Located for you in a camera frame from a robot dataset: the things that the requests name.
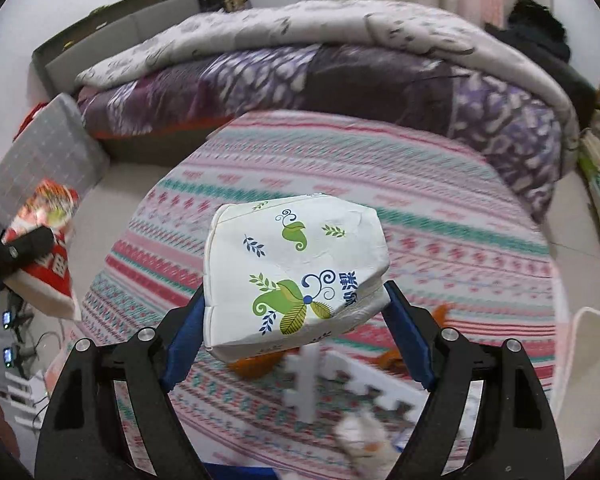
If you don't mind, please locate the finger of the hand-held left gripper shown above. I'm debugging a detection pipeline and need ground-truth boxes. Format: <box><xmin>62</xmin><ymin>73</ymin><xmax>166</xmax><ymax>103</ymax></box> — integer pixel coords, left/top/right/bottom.
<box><xmin>2</xmin><ymin>226</ymin><xmax>55</xmax><ymax>274</ymax></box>

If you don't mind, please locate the white wrapper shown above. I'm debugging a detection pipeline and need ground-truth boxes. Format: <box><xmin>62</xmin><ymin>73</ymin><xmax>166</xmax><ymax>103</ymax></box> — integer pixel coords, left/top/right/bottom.
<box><xmin>335</xmin><ymin>407</ymin><xmax>398</xmax><ymax>480</ymax></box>

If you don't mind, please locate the white leaf-print tissue pack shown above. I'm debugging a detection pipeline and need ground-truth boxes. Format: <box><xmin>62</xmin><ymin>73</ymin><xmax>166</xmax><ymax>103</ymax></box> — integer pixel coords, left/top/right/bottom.
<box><xmin>202</xmin><ymin>194</ymin><xmax>392</xmax><ymax>363</ymax></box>

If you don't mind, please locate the pink checked floor mat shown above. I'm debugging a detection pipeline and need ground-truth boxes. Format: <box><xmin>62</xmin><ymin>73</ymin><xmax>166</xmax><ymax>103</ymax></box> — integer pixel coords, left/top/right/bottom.
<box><xmin>42</xmin><ymin>320</ymin><xmax>88</xmax><ymax>411</ymax></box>

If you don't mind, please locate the black chair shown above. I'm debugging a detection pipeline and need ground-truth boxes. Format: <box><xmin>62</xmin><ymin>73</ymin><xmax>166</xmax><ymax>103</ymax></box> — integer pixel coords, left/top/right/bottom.
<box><xmin>485</xmin><ymin>22</ymin><xmax>599</xmax><ymax>131</ymax></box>

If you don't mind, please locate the white foam puzzle piece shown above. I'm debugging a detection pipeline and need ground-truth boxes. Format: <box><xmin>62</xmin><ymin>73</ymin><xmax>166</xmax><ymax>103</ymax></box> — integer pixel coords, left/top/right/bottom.
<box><xmin>282</xmin><ymin>347</ymin><xmax>428</xmax><ymax>423</ymax></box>

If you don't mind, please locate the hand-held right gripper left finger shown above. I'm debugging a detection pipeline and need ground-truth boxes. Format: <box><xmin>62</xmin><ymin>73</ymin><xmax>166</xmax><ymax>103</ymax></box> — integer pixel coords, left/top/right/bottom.
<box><xmin>34</xmin><ymin>285</ymin><xmax>216</xmax><ymax>480</ymax></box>

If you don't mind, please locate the pink teal striped cloth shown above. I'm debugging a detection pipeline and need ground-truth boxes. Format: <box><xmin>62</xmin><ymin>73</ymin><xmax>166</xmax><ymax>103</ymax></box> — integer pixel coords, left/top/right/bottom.
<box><xmin>77</xmin><ymin>110</ymin><xmax>563</xmax><ymax>480</ymax></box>

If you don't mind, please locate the grey checked cushion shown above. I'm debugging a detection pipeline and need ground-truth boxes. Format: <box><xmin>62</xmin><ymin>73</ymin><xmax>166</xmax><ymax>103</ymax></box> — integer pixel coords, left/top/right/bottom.
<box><xmin>0</xmin><ymin>92</ymin><xmax>111</xmax><ymax>226</ymax></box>

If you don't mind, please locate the purple patterned blanket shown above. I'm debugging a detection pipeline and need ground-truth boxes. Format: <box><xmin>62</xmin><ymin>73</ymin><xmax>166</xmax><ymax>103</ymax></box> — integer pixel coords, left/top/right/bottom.
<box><xmin>77</xmin><ymin>44</ymin><xmax>566</xmax><ymax>223</ymax></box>

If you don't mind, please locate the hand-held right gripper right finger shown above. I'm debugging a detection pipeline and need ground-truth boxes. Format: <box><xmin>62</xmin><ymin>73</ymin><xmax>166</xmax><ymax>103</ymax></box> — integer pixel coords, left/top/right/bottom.
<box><xmin>382</xmin><ymin>280</ymin><xmax>566</xmax><ymax>480</ymax></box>

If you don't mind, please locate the black cable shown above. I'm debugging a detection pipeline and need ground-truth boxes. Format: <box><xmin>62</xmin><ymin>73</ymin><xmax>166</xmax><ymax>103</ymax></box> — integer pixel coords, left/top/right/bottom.
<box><xmin>0</xmin><ymin>305</ymin><xmax>63</xmax><ymax>426</ymax></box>

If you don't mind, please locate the red cloth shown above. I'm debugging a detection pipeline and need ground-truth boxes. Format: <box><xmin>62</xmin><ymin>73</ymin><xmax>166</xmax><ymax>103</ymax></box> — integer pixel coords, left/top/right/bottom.
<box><xmin>12</xmin><ymin>102</ymin><xmax>51</xmax><ymax>142</ymax></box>

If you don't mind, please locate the grey upholstered bed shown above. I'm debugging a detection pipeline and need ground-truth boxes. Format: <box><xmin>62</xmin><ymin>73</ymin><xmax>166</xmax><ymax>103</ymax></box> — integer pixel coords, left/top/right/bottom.
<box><xmin>32</xmin><ymin>0</ymin><xmax>231</xmax><ymax>166</ymax></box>

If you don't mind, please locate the red snack packet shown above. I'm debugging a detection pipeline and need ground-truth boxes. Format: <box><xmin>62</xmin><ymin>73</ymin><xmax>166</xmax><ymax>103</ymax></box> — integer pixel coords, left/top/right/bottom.
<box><xmin>2</xmin><ymin>179</ymin><xmax>82</xmax><ymax>322</ymax></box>

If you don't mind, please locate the white plastic bin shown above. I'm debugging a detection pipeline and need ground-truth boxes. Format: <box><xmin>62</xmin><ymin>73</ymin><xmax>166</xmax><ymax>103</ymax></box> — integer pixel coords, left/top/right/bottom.
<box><xmin>550</xmin><ymin>307</ymin><xmax>600</xmax><ymax>431</ymax></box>

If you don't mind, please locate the pale grey printed quilt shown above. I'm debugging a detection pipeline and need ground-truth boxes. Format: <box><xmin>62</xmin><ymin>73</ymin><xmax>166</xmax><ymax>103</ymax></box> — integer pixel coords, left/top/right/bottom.
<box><xmin>75</xmin><ymin>0</ymin><xmax>581</xmax><ymax>171</ymax></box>

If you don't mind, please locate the black clothes pile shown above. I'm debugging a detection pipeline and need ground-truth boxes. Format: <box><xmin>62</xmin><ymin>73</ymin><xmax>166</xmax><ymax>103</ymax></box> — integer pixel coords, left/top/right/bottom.
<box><xmin>507</xmin><ymin>0</ymin><xmax>572</xmax><ymax>61</ymax></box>

